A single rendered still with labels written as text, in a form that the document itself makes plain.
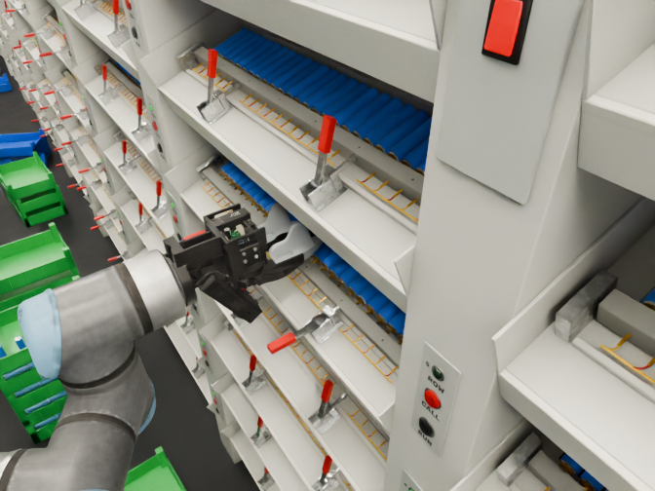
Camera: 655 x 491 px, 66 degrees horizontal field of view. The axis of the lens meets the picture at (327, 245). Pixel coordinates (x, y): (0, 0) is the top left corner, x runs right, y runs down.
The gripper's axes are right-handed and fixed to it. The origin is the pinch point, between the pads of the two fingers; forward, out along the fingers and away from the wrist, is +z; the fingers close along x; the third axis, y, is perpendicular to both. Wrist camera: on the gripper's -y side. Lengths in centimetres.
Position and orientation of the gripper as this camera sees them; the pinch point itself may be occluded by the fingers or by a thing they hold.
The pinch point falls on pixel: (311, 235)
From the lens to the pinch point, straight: 72.0
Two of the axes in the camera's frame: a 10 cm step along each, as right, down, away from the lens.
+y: -0.3, -7.9, -6.2
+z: 8.2, -3.7, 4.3
